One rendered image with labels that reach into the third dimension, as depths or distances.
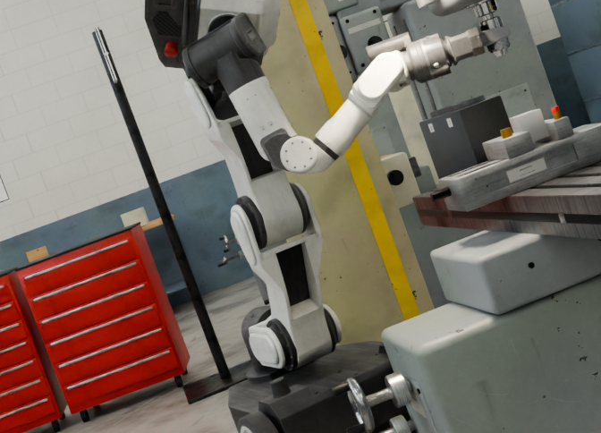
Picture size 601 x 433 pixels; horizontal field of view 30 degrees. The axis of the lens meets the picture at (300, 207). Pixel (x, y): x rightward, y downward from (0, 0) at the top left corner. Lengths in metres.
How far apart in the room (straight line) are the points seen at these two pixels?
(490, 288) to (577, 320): 0.19
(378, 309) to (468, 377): 1.90
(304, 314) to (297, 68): 1.39
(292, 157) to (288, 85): 1.71
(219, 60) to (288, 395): 0.82
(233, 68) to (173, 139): 8.91
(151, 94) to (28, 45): 1.28
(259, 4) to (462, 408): 0.96
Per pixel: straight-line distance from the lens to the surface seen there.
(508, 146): 2.30
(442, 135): 2.76
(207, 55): 2.40
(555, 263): 2.24
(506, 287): 2.21
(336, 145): 2.36
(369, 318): 4.09
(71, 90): 11.30
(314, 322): 2.90
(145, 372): 6.79
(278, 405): 2.67
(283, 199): 2.78
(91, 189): 11.25
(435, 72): 2.37
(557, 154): 2.34
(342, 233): 4.05
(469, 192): 2.28
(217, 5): 2.48
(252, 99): 2.37
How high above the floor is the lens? 1.18
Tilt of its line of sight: 4 degrees down
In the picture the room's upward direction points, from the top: 20 degrees counter-clockwise
